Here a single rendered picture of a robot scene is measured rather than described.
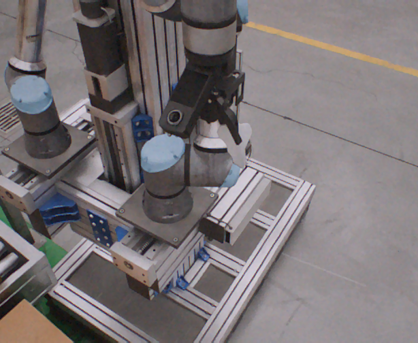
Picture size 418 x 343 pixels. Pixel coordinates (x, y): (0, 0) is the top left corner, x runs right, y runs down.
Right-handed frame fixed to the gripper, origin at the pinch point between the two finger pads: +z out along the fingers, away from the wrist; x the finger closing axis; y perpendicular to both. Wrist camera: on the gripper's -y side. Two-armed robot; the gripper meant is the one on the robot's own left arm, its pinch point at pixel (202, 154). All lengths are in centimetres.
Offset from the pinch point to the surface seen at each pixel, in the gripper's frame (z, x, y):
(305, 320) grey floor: 152, -18, 61
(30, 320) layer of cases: 98, 62, -19
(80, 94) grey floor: 152, 204, 139
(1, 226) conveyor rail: 93, 100, 2
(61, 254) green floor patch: 152, 110, 26
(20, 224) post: 132, 128, 21
